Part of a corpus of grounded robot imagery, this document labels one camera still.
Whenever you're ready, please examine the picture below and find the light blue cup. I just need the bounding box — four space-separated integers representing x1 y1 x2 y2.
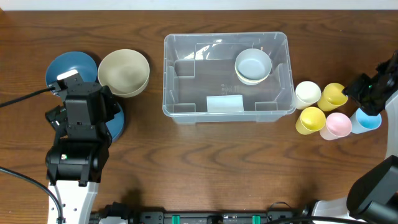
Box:
350 108 382 134

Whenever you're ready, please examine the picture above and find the yellow cup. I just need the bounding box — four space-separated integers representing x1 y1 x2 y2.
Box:
295 106 326 135
317 83 348 111

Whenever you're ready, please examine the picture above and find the white cup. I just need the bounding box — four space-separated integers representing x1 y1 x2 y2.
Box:
294 81 321 110

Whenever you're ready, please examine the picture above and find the grey bowl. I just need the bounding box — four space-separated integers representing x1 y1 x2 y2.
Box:
235 49 272 67

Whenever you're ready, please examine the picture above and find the white bowl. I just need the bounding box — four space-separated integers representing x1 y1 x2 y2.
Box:
238 76 267 85

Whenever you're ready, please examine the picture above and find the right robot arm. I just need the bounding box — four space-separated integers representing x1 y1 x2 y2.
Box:
295 53 397 223

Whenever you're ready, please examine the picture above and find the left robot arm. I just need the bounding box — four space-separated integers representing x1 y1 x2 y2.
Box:
45 70 121 223

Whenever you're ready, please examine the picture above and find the dark blue plate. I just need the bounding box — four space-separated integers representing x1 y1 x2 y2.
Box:
45 51 98 85
106 104 125 143

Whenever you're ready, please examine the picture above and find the pink cup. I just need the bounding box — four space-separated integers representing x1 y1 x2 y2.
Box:
320 113 352 141

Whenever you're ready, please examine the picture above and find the beige bowl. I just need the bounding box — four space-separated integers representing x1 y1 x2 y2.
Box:
98 49 150 98

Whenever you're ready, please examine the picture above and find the clear plastic storage bin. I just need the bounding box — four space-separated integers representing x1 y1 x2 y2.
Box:
162 32 296 124

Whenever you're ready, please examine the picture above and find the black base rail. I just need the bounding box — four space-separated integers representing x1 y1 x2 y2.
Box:
88 202 331 224

